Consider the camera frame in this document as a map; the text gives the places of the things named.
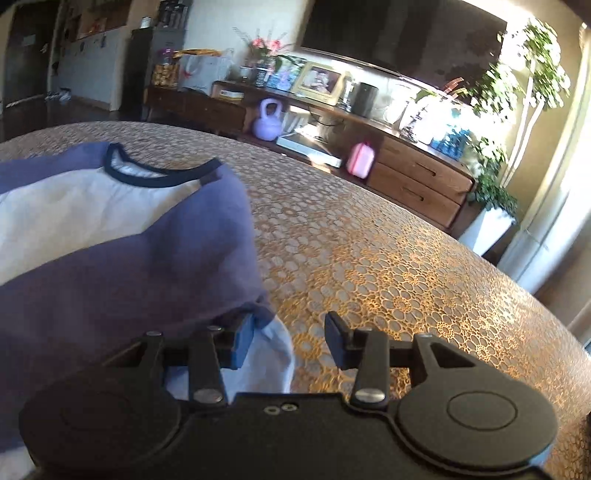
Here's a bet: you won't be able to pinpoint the small pink case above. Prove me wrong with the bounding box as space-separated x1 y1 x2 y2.
346 142 377 178

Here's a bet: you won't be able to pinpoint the flower vase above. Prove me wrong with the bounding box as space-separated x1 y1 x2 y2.
233 25 301 88

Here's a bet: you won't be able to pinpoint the white ceramic jar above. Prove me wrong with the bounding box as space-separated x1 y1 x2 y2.
382 83 414 125

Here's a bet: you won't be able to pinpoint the cookie jar pink lid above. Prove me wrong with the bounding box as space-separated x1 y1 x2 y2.
152 48 181 88

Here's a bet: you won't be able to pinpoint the wooden wall shelf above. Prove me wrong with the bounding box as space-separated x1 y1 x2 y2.
55 0 134 42

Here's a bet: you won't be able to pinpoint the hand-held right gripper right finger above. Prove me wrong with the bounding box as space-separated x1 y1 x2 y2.
324 311 481 408

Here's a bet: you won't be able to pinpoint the white purple raglan shirt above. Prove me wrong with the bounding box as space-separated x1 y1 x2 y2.
0 142 296 480

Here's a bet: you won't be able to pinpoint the black television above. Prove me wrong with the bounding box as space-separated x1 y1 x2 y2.
300 0 509 90

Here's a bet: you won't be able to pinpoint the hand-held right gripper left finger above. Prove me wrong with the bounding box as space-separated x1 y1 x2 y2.
104 314 257 408

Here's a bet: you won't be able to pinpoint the dark entrance door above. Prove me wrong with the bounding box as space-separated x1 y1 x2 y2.
2 4 58 104

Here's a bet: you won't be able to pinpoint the grey sideboard cabinets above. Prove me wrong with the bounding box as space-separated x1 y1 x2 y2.
53 28 132 112

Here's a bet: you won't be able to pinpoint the potted tree white planter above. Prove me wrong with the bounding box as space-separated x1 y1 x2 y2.
416 18 573 259

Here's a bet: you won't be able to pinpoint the colourful picture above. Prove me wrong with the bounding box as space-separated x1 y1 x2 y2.
268 58 308 90

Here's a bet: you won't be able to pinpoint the blue box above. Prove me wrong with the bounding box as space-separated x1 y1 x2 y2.
434 127 472 160

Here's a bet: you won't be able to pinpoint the cream photo frame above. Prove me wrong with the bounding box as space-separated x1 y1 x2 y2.
290 61 347 107

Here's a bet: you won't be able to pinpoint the yellow lace tablecloth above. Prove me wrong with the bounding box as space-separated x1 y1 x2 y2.
0 121 591 480

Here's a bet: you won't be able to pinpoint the dark tall cabinet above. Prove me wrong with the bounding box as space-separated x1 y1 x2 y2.
121 25 188 114

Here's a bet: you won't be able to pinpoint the metal ornament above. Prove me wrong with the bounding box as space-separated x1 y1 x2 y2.
399 104 430 141

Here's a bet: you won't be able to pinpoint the white flat box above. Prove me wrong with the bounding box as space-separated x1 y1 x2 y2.
276 131 343 169

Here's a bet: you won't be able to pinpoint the white shopping bag red print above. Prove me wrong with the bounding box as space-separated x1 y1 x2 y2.
178 50 232 93

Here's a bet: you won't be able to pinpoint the pink flower pot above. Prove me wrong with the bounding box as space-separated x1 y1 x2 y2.
240 37 284 81

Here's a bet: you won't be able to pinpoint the wooden TV stand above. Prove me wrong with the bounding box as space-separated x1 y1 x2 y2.
145 80 476 234

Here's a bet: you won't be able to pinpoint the purple kettlebell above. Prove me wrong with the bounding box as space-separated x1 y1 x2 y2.
252 99 283 141

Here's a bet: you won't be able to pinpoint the black speaker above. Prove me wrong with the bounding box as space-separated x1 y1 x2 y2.
353 82 379 117

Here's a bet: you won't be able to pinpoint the black coffee machine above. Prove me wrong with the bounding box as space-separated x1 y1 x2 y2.
159 0 192 28

